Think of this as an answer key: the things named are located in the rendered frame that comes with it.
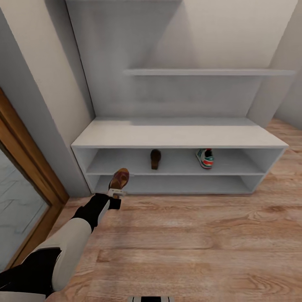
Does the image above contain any sandal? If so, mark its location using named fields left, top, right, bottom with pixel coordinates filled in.
left=109, top=168, right=129, bottom=199
left=151, top=149, right=161, bottom=170

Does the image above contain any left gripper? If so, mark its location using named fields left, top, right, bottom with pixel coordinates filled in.
left=109, top=197, right=121, bottom=210

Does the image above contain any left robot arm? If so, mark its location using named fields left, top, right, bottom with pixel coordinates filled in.
left=0, top=188, right=127, bottom=302

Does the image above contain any gym shoe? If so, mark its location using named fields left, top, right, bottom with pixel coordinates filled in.
left=195, top=148, right=213, bottom=169

